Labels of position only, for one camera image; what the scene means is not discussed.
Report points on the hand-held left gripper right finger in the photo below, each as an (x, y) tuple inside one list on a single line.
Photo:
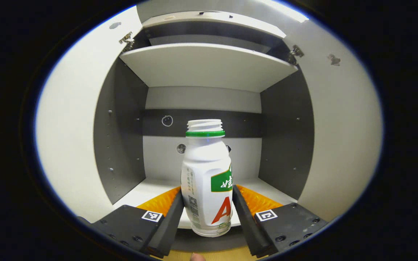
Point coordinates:
[(247, 224)]

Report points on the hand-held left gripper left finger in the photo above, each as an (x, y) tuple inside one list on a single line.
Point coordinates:
[(165, 228)]

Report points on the white plastic bottle green label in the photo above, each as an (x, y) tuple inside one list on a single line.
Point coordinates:
[(205, 170)]

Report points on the white cabinet door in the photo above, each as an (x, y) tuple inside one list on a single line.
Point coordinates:
[(71, 127), (343, 127)]

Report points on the white cabinet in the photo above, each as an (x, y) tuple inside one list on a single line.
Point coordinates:
[(209, 69)]

